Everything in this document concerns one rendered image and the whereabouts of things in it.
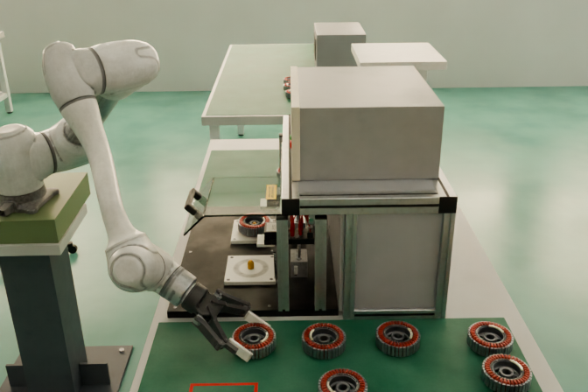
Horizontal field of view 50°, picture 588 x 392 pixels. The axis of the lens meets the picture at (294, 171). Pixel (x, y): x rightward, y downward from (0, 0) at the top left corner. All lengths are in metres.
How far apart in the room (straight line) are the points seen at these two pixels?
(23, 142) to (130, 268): 0.93
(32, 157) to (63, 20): 4.60
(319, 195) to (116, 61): 0.66
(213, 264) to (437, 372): 0.76
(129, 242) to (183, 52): 5.18
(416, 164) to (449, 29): 5.02
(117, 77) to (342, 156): 0.65
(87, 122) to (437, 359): 1.07
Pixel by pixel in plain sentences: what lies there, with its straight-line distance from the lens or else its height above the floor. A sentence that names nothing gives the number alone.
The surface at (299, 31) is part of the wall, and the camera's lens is 6.47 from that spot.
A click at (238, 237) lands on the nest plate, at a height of 0.78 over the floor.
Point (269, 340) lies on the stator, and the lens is 1.64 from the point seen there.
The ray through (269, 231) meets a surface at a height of 0.92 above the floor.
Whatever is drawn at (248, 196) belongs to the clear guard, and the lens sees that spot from 1.71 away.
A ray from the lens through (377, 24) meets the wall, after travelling 6.52.
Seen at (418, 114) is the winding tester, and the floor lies 1.30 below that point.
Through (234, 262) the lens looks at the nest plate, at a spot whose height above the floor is 0.78.
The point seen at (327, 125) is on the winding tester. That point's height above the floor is 1.27.
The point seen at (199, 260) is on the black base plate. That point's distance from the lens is 2.01.
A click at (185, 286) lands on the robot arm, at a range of 1.63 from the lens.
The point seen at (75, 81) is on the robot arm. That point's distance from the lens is 1.75.
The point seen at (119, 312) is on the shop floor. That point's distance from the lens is 3.20.
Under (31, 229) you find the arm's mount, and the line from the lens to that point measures 2.29.
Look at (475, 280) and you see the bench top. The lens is 1.99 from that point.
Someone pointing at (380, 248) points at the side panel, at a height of 0.96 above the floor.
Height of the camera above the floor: 1.80
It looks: 23 degrees down
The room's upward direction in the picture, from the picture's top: 1 degrees counter-clockwise
